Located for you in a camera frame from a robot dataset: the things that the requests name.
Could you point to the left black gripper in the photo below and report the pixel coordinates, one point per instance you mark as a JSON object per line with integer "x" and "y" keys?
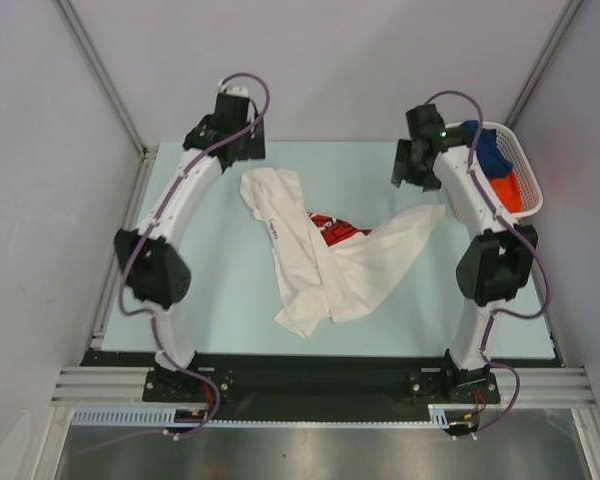
{"x": 256, "y": 145}

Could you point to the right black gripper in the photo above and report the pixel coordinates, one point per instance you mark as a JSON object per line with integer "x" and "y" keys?
{"x": 412, "y": 163}

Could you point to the white t shirt red print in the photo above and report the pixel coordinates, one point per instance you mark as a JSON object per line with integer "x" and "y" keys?
{"x": 326, "y": 267}

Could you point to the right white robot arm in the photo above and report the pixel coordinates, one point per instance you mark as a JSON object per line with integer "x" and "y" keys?
{"x": 496, "y": 264}

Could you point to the blue t shirt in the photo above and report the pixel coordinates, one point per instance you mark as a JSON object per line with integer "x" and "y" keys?
{"x": 492, "y": 162}

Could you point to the orange t shirt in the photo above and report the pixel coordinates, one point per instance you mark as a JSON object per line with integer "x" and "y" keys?
{"x": 508, "y": 191}

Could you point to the white plastic basket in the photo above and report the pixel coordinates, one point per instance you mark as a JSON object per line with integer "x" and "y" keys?
{"x": 509, "y": 145}

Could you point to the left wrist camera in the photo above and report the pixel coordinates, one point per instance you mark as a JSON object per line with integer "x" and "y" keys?
{"x": 225, "y": 88}

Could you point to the right aluminium frame post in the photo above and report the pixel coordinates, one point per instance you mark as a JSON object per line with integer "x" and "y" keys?
{"x": 549, "y": 50}

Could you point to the aluminium frame post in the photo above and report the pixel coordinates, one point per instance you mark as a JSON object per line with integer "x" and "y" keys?
{"x": 87, "y": 49}
{"x": 549, "y": 50}

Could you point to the left aluminium frame post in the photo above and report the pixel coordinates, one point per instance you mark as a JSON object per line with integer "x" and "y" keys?
{"x": 87, "y": 49}

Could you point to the right white cable duct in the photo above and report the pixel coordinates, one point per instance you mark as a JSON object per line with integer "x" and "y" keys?
{"x": 447, "y": 415}

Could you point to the white cable duct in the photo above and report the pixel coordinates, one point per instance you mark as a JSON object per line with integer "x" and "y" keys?
{"x": 145, "y": 417}
{"x": 447, "y": 415}

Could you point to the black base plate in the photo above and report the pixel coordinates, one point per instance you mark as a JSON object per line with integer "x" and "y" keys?
{"x": 295, "y": 388}

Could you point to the left white cable duct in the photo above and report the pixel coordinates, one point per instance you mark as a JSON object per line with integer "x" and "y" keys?
{"x": 145, "y": 417}

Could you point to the aluminium front rail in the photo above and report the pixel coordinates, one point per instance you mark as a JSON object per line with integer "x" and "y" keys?
{"x": 549, "y": 388}

